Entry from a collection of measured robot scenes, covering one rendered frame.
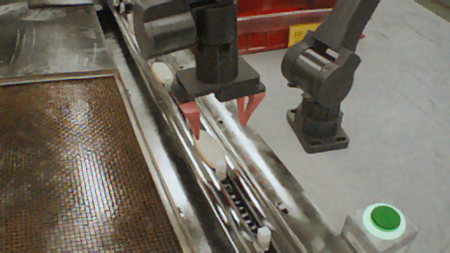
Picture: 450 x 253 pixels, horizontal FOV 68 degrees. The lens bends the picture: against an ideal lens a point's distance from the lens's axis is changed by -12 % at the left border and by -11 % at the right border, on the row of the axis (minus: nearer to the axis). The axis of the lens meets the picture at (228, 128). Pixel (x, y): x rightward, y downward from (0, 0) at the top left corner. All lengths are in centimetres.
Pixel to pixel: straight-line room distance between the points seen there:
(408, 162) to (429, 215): 12
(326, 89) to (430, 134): 29
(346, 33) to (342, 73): 6
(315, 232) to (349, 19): 33
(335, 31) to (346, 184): 25
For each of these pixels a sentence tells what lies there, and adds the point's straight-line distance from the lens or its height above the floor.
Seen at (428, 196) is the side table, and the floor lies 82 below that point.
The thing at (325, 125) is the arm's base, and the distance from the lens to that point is 67.
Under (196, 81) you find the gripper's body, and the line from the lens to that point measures 50.
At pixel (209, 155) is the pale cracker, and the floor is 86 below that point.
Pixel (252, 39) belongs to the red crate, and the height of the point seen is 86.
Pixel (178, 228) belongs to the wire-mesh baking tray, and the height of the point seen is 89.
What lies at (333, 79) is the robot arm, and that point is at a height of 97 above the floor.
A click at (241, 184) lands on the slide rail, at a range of 56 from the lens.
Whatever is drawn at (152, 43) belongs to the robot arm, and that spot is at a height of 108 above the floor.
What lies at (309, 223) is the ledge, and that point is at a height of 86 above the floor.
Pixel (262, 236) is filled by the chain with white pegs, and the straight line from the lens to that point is 48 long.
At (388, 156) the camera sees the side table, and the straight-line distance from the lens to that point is 71.
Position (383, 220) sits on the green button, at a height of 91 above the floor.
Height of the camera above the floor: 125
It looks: 37 degrees down
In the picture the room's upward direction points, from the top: straight up
